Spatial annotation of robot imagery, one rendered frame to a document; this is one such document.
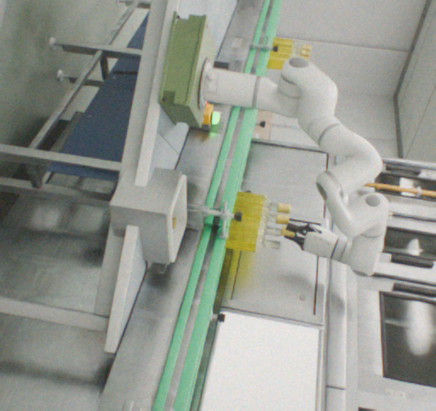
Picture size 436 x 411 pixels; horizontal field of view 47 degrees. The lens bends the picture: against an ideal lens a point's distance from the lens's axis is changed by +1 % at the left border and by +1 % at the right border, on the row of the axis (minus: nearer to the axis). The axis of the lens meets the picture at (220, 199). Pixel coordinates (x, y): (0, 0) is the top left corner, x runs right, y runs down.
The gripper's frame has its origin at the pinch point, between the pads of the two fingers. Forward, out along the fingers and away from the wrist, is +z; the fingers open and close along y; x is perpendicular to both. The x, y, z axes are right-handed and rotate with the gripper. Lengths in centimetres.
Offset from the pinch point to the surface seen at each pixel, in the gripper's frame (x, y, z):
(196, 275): 32.6, 3.2, 19.6
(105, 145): 3, 12, 72
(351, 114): -530, -317, 52
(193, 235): 20.2, 4.9, 27.0
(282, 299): 17.5, -13.7, -5.0
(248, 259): 7.7, -13.8, 11.6
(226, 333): 37.9, -13.2, 6.2
